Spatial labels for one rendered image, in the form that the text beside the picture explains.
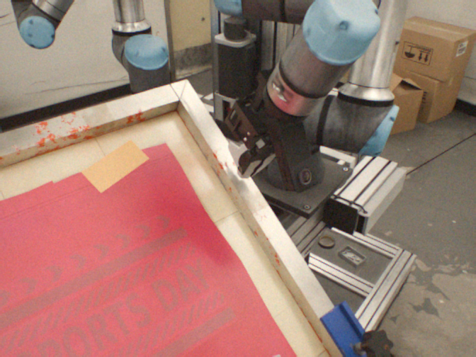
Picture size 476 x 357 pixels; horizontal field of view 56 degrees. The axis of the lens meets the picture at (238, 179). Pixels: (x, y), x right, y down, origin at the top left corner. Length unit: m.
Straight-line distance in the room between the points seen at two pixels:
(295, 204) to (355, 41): 0.58
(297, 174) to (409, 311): 1.98
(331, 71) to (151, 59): 0.80
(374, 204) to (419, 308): 1.43
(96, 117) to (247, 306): 0.40
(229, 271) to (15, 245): 0.32
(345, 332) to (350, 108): 0.44
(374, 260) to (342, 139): 1.54
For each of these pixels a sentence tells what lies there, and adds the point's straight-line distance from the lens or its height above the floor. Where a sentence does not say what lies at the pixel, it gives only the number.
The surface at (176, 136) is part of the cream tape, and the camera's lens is 0.82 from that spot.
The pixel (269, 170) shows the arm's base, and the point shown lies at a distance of 1.06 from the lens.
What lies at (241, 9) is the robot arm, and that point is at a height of 1.73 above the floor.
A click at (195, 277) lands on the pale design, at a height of 1.36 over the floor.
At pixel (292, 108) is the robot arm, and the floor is 1.64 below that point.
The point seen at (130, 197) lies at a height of 1.44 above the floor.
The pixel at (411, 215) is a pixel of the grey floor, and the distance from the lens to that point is 3.14.
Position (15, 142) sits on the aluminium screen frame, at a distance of 0.75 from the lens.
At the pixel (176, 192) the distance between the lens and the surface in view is 0.77.
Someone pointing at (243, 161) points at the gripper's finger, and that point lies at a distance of 0.66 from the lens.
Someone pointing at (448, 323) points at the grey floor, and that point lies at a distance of 2.58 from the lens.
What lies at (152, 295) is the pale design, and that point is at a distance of 0.70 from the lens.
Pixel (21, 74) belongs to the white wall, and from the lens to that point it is 4.24.
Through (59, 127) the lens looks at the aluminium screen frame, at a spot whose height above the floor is 1.55.
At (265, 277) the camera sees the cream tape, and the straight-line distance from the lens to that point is 0.76.
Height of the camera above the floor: 1.89
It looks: 36 degrees down
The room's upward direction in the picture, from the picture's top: straight up
